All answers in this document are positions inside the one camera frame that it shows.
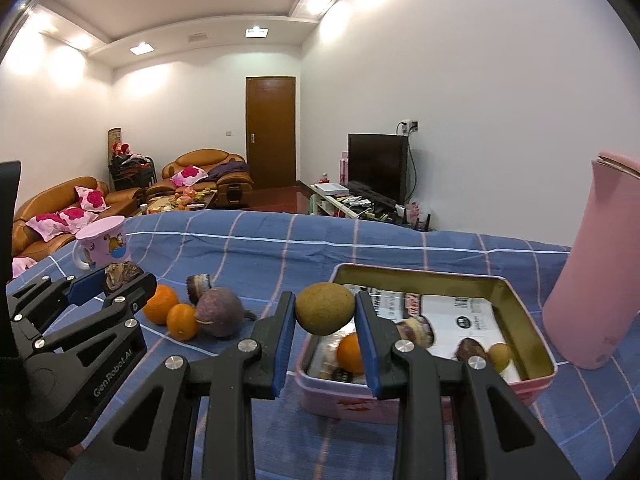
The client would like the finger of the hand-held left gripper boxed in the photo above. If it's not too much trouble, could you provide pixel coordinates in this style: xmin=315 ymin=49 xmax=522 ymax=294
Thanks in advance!
xmin=7 ymin=270 xmax=111 ymax=341
xmin=30 ymin=272 xmax=158 ymax=356

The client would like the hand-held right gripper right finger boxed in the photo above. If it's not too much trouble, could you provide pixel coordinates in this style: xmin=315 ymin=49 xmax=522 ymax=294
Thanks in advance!
xmin=354 ymin=291 xmax=583 ymax=480

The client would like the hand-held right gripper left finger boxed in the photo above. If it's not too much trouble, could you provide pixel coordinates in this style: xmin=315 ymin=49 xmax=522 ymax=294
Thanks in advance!
xmin=62 ymin=291 xmax=297 ymax=480

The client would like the green brown kiwi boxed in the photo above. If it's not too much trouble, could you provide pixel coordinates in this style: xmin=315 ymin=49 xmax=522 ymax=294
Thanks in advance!
xmin=295 ymin=282 xmax=356 ymax=335

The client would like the small orange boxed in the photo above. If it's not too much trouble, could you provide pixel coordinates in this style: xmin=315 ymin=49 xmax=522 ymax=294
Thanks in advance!
xmin=166 ymin=304 xmax=199 ymax=341

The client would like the purple passion fruit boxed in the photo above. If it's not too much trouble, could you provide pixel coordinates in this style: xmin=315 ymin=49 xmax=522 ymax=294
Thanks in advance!
xmin=194 ymin=286 xmax=257 ymax=339

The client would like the pink tin box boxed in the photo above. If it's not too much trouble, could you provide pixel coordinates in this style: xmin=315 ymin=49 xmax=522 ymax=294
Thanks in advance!
xmin=295 ymin=262 xmax=557 ymax=426

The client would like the small yellow green fruit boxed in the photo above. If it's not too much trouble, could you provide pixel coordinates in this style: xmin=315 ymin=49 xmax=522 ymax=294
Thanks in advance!
xmin=487 ymin=342 xmax=513 ymax=373

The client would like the pink cartoon cup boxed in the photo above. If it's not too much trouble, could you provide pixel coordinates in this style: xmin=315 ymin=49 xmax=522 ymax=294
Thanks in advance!
xmin=72 ymin=215 xmax=128 ymax=272

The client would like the pink floral cushion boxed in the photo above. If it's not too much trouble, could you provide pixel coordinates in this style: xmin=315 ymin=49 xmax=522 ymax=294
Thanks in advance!
xmin=59 ymin=208 xmax=99 ymax=233
xmin=170 ymin=166 xmax=208 ymax=187
xmin=25 ymin=213 xmax=71 ymax=241
xmin=74 ymin=186 xmax=108 ymax=212

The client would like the brown leather sofa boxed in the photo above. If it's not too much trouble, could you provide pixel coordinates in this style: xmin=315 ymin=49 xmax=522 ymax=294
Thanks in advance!
xmin=147 ymin=149 xmax=253 ymax=209
xmin=12 ymin=176 xmax=143 ymax=261

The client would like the cluttered coffee table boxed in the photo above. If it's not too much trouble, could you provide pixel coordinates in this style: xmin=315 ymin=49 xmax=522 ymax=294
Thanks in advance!
xmin=140 ymin=187 xmax=218 ymax=216

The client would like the blue plaid tablecloth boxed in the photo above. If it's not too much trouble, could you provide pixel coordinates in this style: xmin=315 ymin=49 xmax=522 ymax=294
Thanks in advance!
xmin=5 ymin=210 xmax=640 ymax=480

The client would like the black rack with clothes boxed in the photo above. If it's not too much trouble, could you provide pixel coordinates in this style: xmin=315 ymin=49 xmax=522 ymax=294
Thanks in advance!
xmin=109 ymin=152 xmax=157 ymax=193

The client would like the white television stand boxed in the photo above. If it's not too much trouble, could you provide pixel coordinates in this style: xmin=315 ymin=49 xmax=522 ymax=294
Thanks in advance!
xmin=310 ymin=184 xmax=401 ymax=221

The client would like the purple cloth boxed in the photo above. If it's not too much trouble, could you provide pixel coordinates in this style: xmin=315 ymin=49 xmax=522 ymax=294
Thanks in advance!
xmin=207 ymin=161 xmax=249 ymax=183

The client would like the black television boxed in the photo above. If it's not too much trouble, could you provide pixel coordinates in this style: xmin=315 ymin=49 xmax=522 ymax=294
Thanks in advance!
xmin=348 ymin=133 xmax=409 ymax=206

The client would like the brown wooden door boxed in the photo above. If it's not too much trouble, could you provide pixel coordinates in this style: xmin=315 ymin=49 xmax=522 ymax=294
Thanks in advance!
xmin=245 ymin=76 xmax=297 ymax=191

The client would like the pink electric kettle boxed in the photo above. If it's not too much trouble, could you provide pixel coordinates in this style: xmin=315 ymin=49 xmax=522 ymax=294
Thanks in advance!
xmin=542 ymin=150 xmax=640 ymax=371

